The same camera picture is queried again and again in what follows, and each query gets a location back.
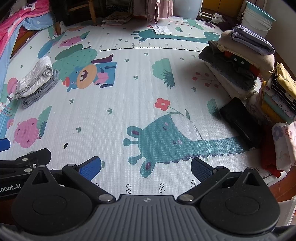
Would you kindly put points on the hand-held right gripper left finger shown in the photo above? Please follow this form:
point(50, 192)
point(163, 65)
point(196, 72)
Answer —
point(90, 168)

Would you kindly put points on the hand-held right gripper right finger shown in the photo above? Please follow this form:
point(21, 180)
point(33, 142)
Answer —
point(200, 168)

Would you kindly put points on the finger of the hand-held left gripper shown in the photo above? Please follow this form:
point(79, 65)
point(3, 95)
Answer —
point(34, 156)
point(4, 144)

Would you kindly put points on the white quilted garment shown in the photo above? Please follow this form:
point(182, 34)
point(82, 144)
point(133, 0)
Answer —
point(34, 76)

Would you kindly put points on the black folded garment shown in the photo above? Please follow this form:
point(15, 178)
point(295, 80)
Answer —
point(240, 120)

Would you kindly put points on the red cloth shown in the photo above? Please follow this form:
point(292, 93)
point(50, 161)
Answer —
point(269, 157)

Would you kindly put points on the white floral print cloth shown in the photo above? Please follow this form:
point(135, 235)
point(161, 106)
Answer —
point(284, 143)

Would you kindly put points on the white folded blanket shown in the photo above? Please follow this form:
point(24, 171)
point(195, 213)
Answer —
point(227, 83)

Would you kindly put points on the yellow folded garment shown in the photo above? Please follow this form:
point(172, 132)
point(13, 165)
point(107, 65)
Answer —
point(270, 113)

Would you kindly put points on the cartoon printed play mat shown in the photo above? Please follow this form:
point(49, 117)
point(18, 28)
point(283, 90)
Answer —
point(138, 92)

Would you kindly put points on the white plastic box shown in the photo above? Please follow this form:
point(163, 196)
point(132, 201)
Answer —
point(286, 210)

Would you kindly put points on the teal folded garment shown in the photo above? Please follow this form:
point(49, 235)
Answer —
point(277, 107)

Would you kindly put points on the black white striped garment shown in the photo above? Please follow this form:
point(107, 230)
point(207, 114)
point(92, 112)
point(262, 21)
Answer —
point(279, 89)

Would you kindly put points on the black garment with red trim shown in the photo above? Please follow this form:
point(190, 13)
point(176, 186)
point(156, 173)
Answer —
point(240, 61)

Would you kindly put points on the beige folded garment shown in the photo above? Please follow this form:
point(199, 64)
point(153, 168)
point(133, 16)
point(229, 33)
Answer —
point(262, 62)

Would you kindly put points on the mustard yellow patterned garment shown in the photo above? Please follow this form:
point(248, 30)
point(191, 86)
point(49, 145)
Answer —
point(286, 78)

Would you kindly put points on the pink and blue blanket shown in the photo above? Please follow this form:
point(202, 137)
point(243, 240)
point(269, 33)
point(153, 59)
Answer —
point(20, 16)

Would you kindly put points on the purple folded garment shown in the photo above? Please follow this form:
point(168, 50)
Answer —
point(252, 39)

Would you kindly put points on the white paper sheet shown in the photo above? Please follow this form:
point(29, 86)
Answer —
point(161, 29)

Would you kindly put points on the stack of books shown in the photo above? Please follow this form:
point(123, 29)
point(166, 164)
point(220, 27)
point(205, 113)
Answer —
point(116, 18)

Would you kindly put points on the wooden chair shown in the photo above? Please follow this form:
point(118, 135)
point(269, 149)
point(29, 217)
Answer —
point(93, 11)

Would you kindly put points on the white bucket with teal rim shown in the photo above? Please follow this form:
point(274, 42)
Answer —
point(254, 20)

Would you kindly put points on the large white container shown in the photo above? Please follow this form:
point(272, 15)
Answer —
point(187, 8)

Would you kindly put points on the yellow cabinet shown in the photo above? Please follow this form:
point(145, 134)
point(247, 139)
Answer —
point(219, 5)

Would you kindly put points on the pink hanging curtain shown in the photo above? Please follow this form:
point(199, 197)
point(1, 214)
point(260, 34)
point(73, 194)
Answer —
point(159, 9)

